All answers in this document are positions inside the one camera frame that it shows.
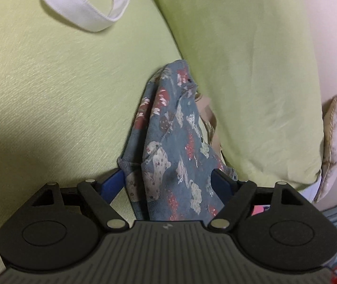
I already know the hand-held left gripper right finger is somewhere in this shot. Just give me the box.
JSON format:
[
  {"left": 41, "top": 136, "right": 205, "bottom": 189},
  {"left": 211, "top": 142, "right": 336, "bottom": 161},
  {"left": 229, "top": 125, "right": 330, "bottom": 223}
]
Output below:
[{"left": 209, "top": 168, "right": 308, "bottom": 232}]

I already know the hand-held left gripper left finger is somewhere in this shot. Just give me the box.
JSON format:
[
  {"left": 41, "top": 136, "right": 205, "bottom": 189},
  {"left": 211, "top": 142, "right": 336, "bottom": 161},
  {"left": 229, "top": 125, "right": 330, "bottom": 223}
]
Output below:
[{"left": 30, "top": 167, "right": 129, "bottom": 232}]

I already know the blue-grey patterned shopping bag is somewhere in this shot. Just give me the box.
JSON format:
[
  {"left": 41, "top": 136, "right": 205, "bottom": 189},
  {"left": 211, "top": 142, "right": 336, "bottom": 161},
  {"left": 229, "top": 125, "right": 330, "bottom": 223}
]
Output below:
[{"left": 118, "top": 59, "right": 240, "bottom": 222}]

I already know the light green fabric bag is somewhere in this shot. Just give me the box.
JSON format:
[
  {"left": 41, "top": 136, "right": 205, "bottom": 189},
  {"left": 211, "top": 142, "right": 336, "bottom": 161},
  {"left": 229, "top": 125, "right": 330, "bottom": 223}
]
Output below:
[{"left": 0, "top": 0, "right": 187, "bottom": 273}]

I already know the small pink object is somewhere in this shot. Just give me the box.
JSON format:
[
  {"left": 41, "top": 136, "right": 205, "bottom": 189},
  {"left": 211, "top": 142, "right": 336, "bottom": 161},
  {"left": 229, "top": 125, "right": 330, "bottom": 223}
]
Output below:
[{"left": 253, "top": 204, "right": 272, "bottom": 216}]

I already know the beige quilted cushion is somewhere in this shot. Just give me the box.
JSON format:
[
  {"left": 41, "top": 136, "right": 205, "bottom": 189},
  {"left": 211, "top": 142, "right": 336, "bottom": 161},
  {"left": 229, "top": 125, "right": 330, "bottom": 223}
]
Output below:
[{"left": 313, "top": 95, "right": 337, "bottom": 203}]

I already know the beige quilted cloth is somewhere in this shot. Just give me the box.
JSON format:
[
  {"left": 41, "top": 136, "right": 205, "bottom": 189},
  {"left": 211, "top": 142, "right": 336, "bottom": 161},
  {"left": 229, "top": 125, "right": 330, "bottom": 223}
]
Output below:
[{"left": 136, "top": 0, "right": 327, "bottom": 191}]

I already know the white fabric strap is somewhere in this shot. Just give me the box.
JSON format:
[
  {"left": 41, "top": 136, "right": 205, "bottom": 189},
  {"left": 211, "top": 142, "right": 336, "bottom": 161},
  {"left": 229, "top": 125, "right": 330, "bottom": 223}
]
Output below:
[{"left": 32, "top": 0, "right": 131, "bottom": 33}]

